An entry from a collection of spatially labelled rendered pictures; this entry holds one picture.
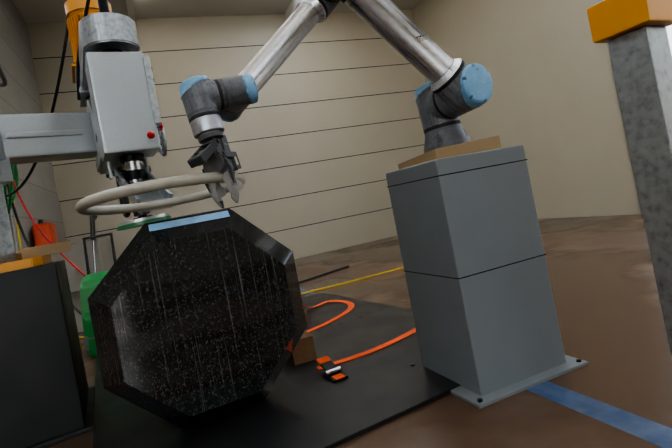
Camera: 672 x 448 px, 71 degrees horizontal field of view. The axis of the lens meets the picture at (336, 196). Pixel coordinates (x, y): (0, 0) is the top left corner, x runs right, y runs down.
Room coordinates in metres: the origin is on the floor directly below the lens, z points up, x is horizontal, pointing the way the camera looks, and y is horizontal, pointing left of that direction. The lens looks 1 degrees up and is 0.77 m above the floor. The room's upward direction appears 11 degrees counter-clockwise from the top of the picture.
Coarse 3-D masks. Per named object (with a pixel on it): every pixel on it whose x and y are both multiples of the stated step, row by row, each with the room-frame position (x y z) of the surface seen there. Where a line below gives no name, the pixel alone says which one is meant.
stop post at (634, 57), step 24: (624, 0) 0.94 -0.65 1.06; (648, 0) 0.92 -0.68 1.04; (600, 24) 0.99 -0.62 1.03; (624, 24) 0.95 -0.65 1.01; (648, 24) 0.94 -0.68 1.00; (624, 48) 0.98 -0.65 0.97; (648, 48) 0.94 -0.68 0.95; (624, 72) 0.99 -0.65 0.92; (648, 72) 0.95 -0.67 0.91; (624, 96) 1.00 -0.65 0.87; (648, 96) 0.96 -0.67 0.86; (624, 120) 1.01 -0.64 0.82; (648, 120) 0.96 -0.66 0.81; (648, 144) 0.97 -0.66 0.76; (648, 168) 0.98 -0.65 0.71; (648, 192) 0.99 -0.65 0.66; (648, 216) 1.00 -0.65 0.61; (648, 240) 1.01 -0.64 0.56
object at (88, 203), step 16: (176, 176) 1.22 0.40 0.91; (192, 176) 1.24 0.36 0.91; (208, 176) 1.27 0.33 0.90; (240, 176) 1.40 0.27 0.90; (112, 192) 1.19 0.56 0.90; (128, 192) 1.19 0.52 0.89; (144, 192) 1.20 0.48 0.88; (208, 192) 1.63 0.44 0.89; (80, 208) 1.27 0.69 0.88; (96, 208) 1.43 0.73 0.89; (112, 208) 1.51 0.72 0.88; (128, 208) 1.56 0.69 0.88; (144, 208) 1.60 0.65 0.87
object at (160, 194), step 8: (144, 168) 2.10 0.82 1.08; (120, 176) 1.95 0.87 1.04; (152, 176) 1.93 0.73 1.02; (120, 184) 1.98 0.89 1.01; (152, 192) 1.85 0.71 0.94; (160, 192) 1.80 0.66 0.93; (168, 192) 1.66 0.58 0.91; (136, 200) 1.59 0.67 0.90; (144, 200) 1.73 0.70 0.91; (152, 200) 1.73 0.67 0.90; (160, 208) 1.64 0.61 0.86
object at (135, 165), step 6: (126, 162) 1.96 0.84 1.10; (132, 162) 1.96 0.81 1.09; (138, 162) 1.98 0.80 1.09; (126, 168) 1.97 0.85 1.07; (132, 168) 1.96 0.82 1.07; (138, 168) 1.97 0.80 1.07; (126, 174) 1.95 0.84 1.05; (132, 174) 1.95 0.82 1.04; (138, 174) 1.96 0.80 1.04; (144, 174) 1.98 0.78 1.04; (126, 180) 1.96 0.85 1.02; (132, 180) 1.95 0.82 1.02; (138, 180) 1.96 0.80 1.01; (144, 180) 1.98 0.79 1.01
